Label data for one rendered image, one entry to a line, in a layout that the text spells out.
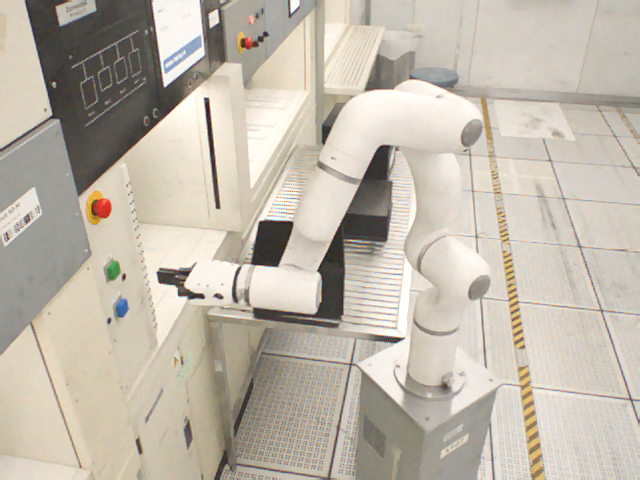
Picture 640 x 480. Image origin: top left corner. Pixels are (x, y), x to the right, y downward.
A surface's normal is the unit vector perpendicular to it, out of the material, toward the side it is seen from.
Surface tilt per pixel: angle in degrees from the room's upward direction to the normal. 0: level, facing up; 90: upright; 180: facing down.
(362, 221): 90
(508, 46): 90
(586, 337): 0
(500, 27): 90
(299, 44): 90
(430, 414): 0
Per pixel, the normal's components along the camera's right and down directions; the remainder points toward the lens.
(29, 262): 0.98, 0.10
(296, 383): 0.00, -0.84
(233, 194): -0.18, 0.53
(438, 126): -0.19, 0.27
